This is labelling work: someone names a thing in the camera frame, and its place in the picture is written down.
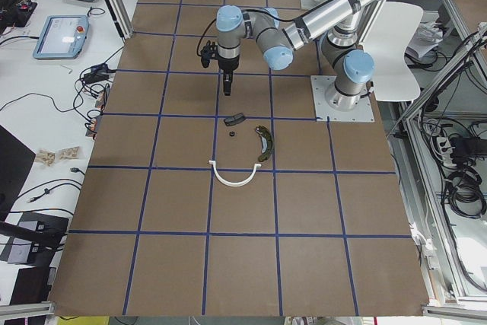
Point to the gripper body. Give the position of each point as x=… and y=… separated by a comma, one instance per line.
x=228, y=63

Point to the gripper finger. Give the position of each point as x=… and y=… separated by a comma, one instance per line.
x=227, y=78

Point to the dark grey brake pad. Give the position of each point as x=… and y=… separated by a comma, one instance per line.
x=234, y=120

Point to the olive green brake shoe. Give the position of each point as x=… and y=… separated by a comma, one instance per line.
x=268, y=144

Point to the near blue teach pendant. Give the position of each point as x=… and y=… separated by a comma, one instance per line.
x=62, y=37

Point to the white plastic chair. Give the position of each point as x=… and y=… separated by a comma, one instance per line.
x=386, y=42

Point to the bag of wooden pieces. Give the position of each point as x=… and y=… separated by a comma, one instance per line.
x=45, y=157

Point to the white curved plastic bracket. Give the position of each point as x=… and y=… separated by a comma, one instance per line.
x=234, y=179

